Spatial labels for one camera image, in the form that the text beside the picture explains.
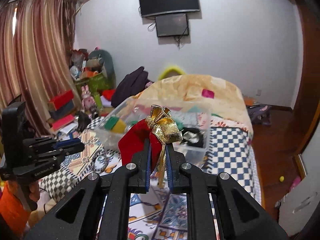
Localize red box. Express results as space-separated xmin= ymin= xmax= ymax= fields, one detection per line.
xmin=48 ymin=89 xmax=74 ymax=111

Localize hand in orange sleeve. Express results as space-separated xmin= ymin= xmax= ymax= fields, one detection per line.
xmin=29 ymin=181 xmax=40 ymax=202

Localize small black wall monitor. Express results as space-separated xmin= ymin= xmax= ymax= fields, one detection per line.
xmin=155 ymin=14 xmax=189 ymax=37

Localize red velvet gold pouch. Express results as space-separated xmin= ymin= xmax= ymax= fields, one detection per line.
xmin=118 ymin=105 xmax=182 ymax=188

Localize striped pink brown curtain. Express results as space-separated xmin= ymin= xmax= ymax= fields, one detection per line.
xmin=1 ymin=0 xmax=77 ymax=135

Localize yellow green sponge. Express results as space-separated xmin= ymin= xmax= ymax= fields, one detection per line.
xmin=104 ymin=116 xmax=126 ymax=133

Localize pink rabbit plush toy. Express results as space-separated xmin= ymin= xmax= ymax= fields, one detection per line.
xmin=81 ymin=85 xmax=97 ymax=112

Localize yellow curved pillow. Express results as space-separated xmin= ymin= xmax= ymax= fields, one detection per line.
xmin=158 ymin=65 xmax=185 ymax=80

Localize white sticker suitcase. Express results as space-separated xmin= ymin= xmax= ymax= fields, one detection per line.
xmin=278 ymin=171 xmax=319 ymax=236

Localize green cardboard box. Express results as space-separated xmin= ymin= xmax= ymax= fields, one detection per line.
xmin=74 ymin=73 xmax=113 ymax=96

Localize clear plastic storage box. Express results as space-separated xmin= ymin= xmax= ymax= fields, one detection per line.
xmin=94 ymin=98 xmax=211 ymax=167

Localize dark purple jacket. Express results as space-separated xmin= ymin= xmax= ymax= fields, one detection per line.
xmin=111 ymin=67 xmax=150 ymax=108

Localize patterned colourful bed sheet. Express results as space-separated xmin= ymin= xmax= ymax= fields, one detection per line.
xmin=40 ymin=114 xmax=261 ymax=239

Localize beige fleece blanket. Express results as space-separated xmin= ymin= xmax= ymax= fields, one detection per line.
xmin=131 ymin=74 xmax=254 ymax=139

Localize red cushion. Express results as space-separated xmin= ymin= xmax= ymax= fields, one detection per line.
xmin=102 ymin=89 xmax=116 ymax=101

